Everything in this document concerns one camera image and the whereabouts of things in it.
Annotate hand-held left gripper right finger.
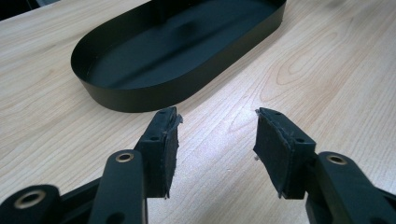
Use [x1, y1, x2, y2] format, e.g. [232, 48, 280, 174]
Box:
[252, 107, 317, 200]

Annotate black oval tray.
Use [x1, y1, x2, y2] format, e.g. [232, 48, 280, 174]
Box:
[70, 0, 288, 114]

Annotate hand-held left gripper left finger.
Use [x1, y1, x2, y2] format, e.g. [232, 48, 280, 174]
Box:
[134, 106, 183, 199]

